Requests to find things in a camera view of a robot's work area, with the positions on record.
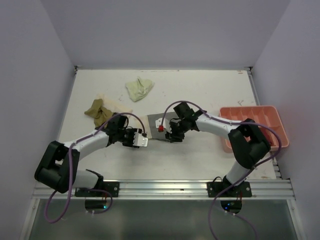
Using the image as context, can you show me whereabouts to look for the grey and cream underwear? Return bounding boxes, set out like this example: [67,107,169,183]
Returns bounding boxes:
[128,113,169,142]

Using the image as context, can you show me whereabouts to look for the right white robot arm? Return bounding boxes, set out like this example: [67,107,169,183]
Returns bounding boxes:
[156,101,271,197]

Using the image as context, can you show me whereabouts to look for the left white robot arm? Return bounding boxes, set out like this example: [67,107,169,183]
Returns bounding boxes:
[34,112,148,197]

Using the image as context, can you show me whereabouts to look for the olive and cream underwear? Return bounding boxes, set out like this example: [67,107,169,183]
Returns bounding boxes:
[84,93,133,127]

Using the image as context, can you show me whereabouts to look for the pale green underwear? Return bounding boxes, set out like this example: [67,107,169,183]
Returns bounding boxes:
[125,77,155,102]

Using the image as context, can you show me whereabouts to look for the pink divided tray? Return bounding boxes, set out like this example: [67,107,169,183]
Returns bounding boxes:
[219,105,290,154]

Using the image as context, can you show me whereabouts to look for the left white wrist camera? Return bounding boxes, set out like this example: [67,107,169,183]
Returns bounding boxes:
[132,131,149,147]

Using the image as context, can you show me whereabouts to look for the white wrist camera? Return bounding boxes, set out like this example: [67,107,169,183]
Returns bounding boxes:
[132,131,149,147]
[155,118,165,133]

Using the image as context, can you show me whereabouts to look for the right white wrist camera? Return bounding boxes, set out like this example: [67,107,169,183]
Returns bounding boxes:
[155,118,165,133]

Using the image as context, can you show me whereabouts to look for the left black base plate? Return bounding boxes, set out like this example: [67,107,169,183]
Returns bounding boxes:
[74,181,120,198]

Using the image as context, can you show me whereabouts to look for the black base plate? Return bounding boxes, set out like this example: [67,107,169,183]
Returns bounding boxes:
[206,176,253,198]
[74,181,120,198]

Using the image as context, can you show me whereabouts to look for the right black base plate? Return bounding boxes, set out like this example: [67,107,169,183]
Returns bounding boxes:
[206,176,253,198]

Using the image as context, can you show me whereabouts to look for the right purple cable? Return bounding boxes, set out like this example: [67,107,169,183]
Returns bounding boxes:
[159,100,282,240]

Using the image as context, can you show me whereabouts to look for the aluminium mounting rail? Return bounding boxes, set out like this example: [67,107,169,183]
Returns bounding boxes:
[31,177,295,200]

